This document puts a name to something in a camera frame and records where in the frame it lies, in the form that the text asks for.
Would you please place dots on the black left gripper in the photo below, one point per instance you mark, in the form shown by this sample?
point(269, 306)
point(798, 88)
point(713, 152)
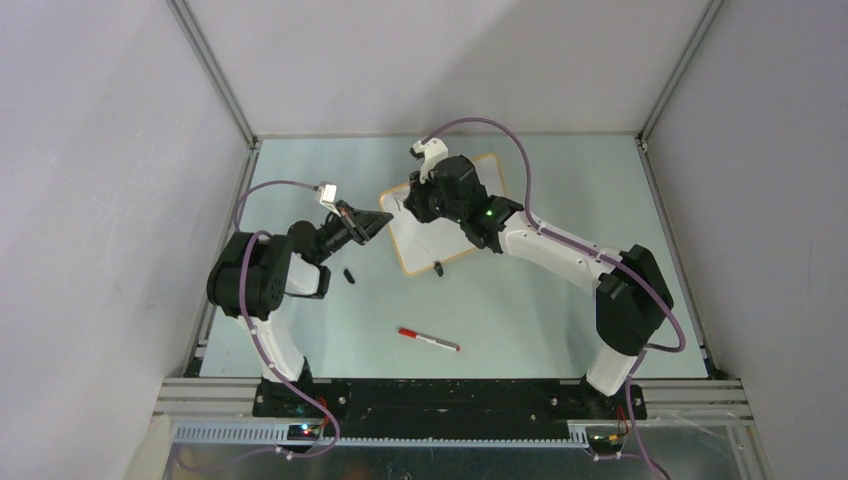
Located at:
point(361, 225)

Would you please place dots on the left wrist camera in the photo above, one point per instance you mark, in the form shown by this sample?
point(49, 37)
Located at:
point(326, 193)

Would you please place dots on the black marker cap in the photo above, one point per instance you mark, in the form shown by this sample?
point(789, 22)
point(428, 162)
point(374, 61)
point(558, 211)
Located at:
point(349, 276)

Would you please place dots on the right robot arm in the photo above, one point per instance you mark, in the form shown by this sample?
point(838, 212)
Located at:
point(631, 296)

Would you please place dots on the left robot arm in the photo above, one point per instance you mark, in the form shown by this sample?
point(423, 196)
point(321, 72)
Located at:
point(256, 271)

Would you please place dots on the red whiteboard marker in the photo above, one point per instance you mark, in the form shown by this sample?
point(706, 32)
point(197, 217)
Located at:
point(429, 339)

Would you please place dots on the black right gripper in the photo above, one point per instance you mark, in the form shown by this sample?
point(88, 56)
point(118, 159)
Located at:
point(416, 200)

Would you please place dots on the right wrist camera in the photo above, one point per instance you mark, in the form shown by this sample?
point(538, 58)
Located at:
point(431, 152)

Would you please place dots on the white whiteboard yellow frame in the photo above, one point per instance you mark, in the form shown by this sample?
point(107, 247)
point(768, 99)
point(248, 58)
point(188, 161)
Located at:
point(418, 246)

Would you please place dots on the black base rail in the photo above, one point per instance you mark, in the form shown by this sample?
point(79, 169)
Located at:
point(447, 409)

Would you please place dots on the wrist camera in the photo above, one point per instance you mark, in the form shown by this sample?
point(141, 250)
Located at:
point(431, 152)
point(326, 193)

